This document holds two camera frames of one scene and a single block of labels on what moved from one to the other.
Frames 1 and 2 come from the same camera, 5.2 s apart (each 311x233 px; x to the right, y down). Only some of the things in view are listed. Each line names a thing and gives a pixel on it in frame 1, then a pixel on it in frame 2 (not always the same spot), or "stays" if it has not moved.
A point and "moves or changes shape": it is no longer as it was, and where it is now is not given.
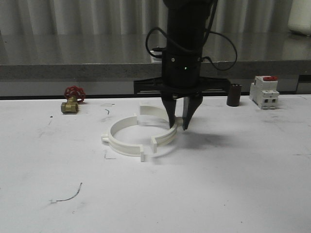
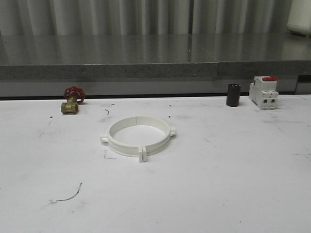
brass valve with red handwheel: (73, 94) stays
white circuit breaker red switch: (263, 91) stays
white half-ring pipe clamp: (119, 146) stays
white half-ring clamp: (155, 117) moves or changes shape
